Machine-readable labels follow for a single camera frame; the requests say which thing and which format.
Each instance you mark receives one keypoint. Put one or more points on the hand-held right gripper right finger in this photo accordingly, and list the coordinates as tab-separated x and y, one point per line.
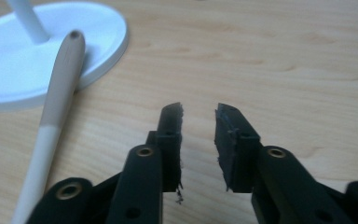
239	155

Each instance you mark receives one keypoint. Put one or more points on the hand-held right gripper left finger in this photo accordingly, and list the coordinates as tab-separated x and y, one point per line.
167	149

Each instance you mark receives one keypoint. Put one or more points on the white round lamp base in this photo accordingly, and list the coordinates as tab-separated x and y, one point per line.
18	56

